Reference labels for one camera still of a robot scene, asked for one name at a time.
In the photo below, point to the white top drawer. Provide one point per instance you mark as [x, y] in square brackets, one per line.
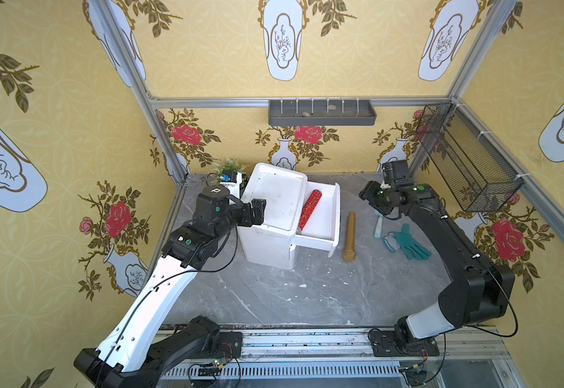
[322, 230]

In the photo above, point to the black wire mesh basket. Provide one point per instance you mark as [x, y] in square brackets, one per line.
[479, 177]

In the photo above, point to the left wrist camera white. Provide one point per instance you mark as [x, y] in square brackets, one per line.
[232, 180]

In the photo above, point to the teal gardening glove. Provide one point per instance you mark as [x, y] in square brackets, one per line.
[404, 242]

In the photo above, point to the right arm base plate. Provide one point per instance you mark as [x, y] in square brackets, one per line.
[392, 344]

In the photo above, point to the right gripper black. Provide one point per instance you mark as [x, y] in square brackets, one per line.
[368, 192]

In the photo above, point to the red glitter microphone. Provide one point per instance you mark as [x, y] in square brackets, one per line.
[308, 209]

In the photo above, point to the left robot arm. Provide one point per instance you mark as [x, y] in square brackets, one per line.
[129, 356]

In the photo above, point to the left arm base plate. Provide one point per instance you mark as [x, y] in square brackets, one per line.
[228, 344]

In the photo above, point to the light blue garden fork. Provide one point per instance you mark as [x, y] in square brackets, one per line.
[378, 226]

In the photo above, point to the grey wall shelf tray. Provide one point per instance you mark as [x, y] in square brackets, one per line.
[321, 112]

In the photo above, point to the small green potted plant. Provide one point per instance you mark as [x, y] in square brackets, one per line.
[228, 167]

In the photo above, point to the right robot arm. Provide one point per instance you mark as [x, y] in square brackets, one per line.
[479, 290]

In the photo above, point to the white three-drawer cabinet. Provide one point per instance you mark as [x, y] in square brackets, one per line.
[271, 243]

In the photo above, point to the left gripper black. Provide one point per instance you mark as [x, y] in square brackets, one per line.
[253, 212]

